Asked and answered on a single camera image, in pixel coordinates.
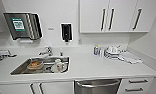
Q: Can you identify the stack of white bowls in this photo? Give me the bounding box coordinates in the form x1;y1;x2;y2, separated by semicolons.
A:
103;45;124;61

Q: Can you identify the white two-door base cabinet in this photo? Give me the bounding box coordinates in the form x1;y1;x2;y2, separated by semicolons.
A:
0;80;75;94

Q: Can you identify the small wall label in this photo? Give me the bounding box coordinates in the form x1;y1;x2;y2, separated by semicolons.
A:
47;26;56;31

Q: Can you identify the metal drawer handle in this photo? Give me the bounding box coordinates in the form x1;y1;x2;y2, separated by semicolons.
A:
124;86;145;93
128;78;149;84

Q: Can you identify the white wall cabinet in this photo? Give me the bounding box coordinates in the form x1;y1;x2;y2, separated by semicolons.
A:
78;0;156;34

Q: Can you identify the steel dishwasher handle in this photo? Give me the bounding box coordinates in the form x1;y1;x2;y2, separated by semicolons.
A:
75;80;122;89

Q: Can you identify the white drawer unit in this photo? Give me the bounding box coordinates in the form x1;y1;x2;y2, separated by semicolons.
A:
120;76;156;94

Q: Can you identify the white cup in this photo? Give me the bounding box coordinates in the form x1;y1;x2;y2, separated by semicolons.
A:
51;58;67;74

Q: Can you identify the black soap dispenser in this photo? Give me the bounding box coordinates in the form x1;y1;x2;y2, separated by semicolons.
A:
59;22;74;44

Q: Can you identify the plate with orange food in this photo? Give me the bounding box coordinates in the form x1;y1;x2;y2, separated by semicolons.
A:
26;59;46;71

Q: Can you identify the chrome faucet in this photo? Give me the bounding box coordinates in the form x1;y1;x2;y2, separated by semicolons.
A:
37;46;55;58

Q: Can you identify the stainless steel dishwasher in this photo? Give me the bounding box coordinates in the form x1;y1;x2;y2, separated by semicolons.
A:
73;77;123;94

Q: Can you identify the dark wall cabinet handle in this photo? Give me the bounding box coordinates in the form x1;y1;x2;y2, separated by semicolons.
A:
99;7;107;32
107;7;116;32
131;7;144;31

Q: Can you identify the steel paper towel dispenser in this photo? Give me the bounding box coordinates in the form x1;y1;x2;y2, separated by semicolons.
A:
2;11;44;44

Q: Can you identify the small sink soap pump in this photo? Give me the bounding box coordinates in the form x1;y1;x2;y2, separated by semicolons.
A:
59;50;64;57

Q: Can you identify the dish soap bottle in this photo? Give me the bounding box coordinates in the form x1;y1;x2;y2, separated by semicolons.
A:
92;44;100;57

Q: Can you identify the metal base cabinet handle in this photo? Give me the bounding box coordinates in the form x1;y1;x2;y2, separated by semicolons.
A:
29;82;37;94
38;82;45;94

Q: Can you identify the stainless steel sink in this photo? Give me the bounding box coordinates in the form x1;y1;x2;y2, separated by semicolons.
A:
9;55;71;76

